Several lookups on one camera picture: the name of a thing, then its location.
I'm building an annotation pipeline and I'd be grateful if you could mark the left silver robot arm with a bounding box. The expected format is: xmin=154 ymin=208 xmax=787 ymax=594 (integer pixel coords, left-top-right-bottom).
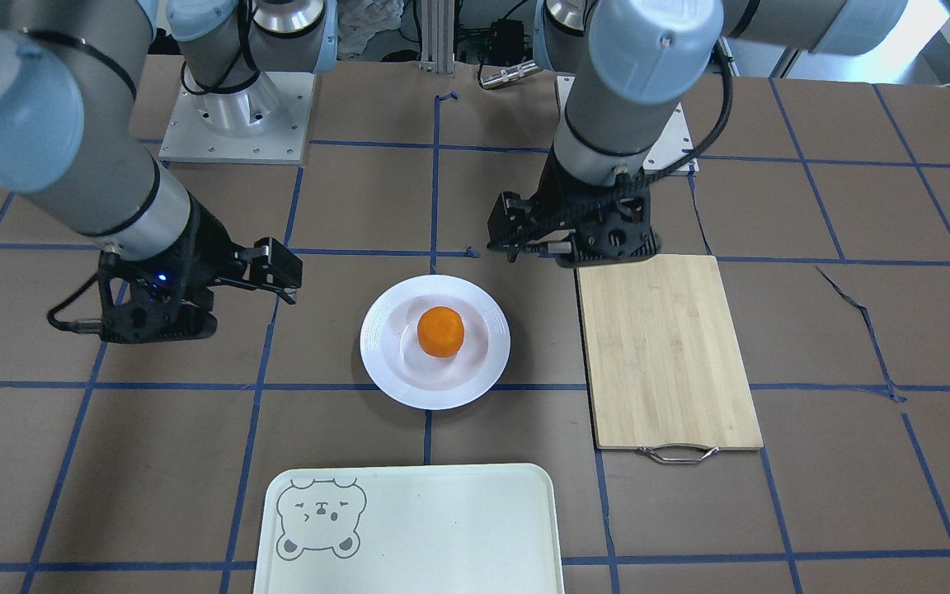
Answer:
xmin=487 ymin=1 xmax=907 ymax=268

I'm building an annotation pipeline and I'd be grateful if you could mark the cream tray with bear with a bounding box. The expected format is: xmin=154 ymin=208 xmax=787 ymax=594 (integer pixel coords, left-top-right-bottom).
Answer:
xmin=254 ymin=463 xmax=565 ymax=593

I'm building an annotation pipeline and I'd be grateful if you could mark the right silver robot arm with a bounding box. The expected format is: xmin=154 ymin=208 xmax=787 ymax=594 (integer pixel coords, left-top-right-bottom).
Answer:
xmin=0 ymin=1 xmax=339 ymax=343

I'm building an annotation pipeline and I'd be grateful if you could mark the white round plate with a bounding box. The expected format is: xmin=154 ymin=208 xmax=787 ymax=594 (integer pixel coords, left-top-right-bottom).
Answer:
xmin=360 ymin=275 xmax=511 ymax=410

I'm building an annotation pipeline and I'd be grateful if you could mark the orange fruit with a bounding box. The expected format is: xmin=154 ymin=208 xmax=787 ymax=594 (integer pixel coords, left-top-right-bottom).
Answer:
xmin=417 ymin=307 xmax=465 ymax=358

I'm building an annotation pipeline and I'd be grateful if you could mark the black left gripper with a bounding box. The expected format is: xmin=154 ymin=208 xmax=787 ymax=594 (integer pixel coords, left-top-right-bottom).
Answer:
xmin=529 ymin=152 xmax=662 ymax=267

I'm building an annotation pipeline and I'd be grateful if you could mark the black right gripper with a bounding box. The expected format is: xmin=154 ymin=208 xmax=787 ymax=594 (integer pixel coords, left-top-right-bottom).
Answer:
xmin=98 ymin=199 xmax=256 ymax=343

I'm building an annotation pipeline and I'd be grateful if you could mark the aluminium frame post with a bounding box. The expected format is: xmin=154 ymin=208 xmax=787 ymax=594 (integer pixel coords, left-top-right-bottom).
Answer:
xmin=419 ymin=1 xmax=457 ymax=76

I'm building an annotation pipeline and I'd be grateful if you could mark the wooden cutting board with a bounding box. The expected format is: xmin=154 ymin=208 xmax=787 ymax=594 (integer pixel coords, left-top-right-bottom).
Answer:
xmin=576 ymin=253 xmax=763 ymax=462

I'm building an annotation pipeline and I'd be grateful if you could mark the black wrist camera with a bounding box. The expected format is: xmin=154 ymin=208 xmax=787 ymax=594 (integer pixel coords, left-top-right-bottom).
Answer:
xmin=487 ymin=191 xmax=534 ymax=263

